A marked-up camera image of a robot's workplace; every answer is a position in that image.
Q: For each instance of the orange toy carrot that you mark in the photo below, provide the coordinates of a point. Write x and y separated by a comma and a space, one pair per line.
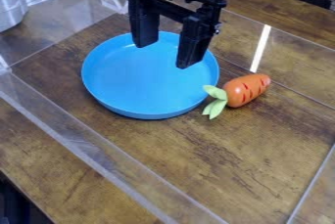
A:
236, 93

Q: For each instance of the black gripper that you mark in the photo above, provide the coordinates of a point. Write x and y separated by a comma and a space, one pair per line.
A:
200, 15

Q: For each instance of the clear acrylic enclosure panel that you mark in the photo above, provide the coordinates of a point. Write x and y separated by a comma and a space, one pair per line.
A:
161, 198

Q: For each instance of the blue round tray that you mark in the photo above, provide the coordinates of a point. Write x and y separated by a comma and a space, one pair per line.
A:
136, 81

